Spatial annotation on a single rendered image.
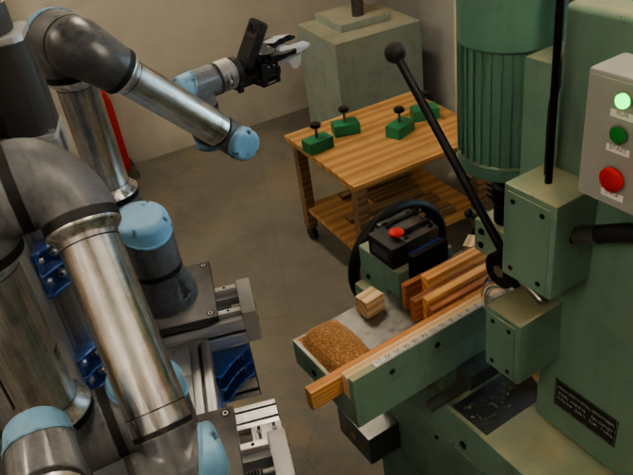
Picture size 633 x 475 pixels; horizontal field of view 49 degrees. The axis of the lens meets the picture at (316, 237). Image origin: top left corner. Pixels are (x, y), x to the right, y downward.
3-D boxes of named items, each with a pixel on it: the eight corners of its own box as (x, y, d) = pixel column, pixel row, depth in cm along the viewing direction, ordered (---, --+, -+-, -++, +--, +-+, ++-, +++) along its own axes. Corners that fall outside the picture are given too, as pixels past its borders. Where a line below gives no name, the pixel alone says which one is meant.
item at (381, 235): (409, 222, 148) (408, 201, 145) (444, 244, 140) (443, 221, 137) (360, 247, 143) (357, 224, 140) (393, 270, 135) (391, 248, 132)
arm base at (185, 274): (133, 325, 154) (121, 290, 148) (133, 286, 166) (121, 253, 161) (201, 309, 156) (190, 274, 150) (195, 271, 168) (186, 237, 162)
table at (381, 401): (489, 224, 165) (489, 203, 162) (594, 284, 143) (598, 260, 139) (270, 337, 142) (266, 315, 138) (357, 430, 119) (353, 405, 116)
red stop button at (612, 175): (601, 185, 81) (604, 161, 79) (624, 194, 79) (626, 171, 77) (595, 188, 80) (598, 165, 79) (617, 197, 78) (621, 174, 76)
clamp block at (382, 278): (413, 252, 155) (412, 219, 150) (455, 280, 145) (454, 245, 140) (360, 279, 149) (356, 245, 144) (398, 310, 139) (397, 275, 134)
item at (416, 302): (474, 283, 138) (474, 263, 136) (479, 286, 137) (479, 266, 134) (411, 319, 132) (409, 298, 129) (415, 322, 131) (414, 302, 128)
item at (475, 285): (500, 283, 137) (500, 264, 135) (508, 287, 136) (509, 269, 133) (427, 324, 130) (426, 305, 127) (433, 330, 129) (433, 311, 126)
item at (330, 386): (576, 248, 144) (578, 232, 141) (585, 252, 142) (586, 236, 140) (307, 403, 118) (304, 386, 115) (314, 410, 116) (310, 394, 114)
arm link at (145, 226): (143, 286, 148) (125, 235, 141) (117, 262, 158) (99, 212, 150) (191, 262, 154) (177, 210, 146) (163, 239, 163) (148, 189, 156)
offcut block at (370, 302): (373, 301, 138) (371, 286, 136) (384, 308, 136) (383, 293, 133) (356, 311, 136) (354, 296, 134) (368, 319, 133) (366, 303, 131)
